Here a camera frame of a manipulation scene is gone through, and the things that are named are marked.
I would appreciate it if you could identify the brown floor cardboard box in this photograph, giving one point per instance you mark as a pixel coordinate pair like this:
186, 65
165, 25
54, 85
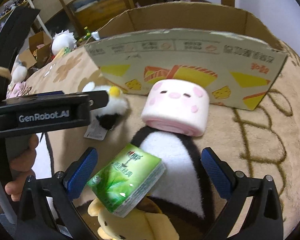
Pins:
38, 52

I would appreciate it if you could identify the green tissue pack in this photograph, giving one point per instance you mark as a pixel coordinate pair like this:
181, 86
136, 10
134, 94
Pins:
122, 183

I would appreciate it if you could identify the person's left hand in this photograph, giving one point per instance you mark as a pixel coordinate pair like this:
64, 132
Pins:
23, 164

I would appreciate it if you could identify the beige floral blanket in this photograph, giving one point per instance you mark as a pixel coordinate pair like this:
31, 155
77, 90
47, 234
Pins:
259, 142

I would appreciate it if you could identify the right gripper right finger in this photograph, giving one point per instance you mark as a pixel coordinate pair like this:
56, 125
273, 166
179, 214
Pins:
264, 218

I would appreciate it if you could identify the wooden wardrobe cabinet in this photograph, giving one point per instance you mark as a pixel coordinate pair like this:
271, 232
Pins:
75, 15

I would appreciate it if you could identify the pink pig cube plush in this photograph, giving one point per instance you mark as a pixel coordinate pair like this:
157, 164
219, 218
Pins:
177, 106

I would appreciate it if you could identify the green glass bottle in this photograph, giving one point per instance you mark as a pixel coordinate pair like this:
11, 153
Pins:
86, 36

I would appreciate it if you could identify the small black white plush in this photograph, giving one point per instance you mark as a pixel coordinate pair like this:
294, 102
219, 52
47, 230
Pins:
104, 119

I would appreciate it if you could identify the white cat plush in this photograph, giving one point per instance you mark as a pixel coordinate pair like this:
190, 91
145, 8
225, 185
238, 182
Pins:
19, 72

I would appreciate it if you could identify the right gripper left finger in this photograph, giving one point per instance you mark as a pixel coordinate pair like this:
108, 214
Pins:
35, 219

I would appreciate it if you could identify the open cardboard box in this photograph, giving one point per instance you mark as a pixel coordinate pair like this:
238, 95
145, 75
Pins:
227, 51

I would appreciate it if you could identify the yellow plush toy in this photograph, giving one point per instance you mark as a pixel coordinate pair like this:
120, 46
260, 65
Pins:
145, 221

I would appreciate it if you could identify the black white penguin plush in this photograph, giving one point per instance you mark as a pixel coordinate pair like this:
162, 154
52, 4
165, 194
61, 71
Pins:
184, 190

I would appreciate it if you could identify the white spiky-hair plush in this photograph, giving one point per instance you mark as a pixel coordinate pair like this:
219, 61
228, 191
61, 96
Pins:
64, 39

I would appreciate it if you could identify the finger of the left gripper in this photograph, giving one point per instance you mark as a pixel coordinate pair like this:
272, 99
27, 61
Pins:
98, 99

